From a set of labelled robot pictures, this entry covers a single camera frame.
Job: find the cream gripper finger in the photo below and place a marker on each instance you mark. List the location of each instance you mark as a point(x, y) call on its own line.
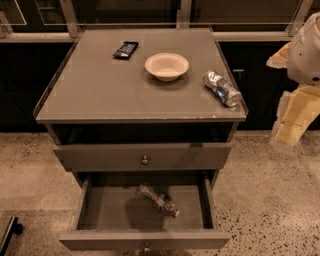
point(296, 111)
point(279, 59)

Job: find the clear plastic water bottle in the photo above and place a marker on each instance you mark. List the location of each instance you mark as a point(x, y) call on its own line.
point(161, 200)

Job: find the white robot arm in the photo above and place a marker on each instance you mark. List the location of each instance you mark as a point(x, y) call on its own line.
point(301, 58)

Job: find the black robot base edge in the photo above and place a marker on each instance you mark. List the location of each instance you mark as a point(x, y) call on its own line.
point(13, 227)

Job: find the grey top drawer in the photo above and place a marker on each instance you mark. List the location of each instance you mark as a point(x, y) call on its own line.
point(127, 157)

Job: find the grey drawer cabinet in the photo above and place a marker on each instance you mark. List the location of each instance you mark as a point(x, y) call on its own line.
point(98, 99)

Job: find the grey open middle drawer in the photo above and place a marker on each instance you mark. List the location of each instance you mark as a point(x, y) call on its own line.
point(111, 217)

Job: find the crushed silver blue can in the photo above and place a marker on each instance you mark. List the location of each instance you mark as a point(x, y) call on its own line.
point(228, 95)

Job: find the white paper bowl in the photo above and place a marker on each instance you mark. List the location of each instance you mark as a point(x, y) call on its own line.
point(167, 67)

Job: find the dark blue snack bar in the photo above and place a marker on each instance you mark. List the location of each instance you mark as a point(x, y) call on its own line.
point(126, 50)

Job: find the round metal top knob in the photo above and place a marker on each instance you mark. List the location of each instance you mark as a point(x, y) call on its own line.
point(144, 160)

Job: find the round metal knob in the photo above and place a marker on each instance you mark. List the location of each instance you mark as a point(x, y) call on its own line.
point(144, 160)
point(146, 248)

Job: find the round metal middle knob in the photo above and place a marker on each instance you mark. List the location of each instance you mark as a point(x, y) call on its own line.
point(146, 248)

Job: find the dark wall cabinets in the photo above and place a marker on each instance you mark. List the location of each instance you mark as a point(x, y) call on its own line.
point(27, 68)

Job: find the metal railing frame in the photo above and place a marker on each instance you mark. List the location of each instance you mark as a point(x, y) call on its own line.
point(229, 20)

